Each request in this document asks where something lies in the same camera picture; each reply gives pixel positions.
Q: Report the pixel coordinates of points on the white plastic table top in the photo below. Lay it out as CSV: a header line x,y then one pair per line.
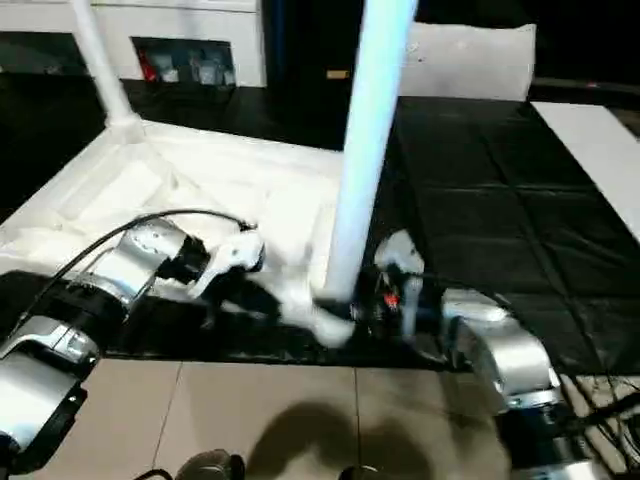
x,y
200,180

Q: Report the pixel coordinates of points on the red bottle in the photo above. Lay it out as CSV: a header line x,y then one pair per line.
x,y
148,68

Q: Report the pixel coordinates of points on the white side table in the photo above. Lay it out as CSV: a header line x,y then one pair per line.
x,y
595,150

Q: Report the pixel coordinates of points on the black cabinet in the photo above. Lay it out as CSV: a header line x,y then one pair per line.
x,y
300,40

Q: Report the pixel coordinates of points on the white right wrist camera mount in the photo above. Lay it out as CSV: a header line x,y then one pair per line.
x,y
398,255

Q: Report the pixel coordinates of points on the white plastic table leg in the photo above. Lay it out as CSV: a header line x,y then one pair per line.
x,y
365,150
100,65

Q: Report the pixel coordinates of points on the white plastic bag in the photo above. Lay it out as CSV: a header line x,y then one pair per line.
x,y
470,60

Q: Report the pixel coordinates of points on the white cabinet with glass doors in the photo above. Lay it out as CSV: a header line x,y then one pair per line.
x,y
180,25

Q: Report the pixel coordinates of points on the small yellow label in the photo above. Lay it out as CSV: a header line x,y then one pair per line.
x,y
337,74

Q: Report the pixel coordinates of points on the black robot left foot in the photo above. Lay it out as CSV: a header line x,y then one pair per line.
x,y
210,467

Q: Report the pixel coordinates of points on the black robot right foot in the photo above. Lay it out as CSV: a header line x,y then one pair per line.
x,y
360,473

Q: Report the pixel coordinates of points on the black bar with red mark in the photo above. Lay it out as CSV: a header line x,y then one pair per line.
x,y
590,85

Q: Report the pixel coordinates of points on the black work table foot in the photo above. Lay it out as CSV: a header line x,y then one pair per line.
x,y
610,410

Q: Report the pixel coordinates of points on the black robot foot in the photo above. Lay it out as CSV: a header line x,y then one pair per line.
x,y
210,467
360,473

